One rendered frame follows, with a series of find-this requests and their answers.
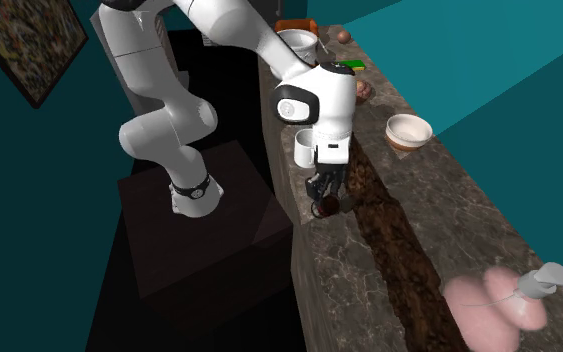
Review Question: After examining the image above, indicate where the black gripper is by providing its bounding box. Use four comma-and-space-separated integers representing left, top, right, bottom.
304, 162, 348, 203

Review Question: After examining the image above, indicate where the dark red cup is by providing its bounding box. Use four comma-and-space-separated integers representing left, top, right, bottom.
311, 194, 344, 220

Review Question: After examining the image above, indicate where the white mug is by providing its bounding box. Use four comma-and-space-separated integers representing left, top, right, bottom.
293, 128, 318, 170

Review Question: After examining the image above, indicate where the white bowl brown base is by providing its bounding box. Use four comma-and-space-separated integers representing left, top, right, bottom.
385, 113, 434, 152

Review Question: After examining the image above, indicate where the brown round bread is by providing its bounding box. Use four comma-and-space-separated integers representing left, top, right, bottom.
355, 80, 374, 104

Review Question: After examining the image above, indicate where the green yellow sponge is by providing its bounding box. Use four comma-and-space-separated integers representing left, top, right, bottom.
335, 59, 367, 72

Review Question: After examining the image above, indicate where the dark robot stand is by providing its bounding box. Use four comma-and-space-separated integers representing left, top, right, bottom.
116, 139, 295, 334

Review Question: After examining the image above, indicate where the white pot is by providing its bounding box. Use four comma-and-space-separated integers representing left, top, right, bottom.
276, 28, 321, 67

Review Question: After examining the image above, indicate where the orange box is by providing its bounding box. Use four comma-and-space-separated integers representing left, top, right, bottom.
273, 18, 320, 37

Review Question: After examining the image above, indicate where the pink spray bottle grey nozzle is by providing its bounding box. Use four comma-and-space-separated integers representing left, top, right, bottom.
443, 261, 563, 352

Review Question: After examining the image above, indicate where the framed wall picture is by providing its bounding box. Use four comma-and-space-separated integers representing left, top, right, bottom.
0, 0, 90, 110

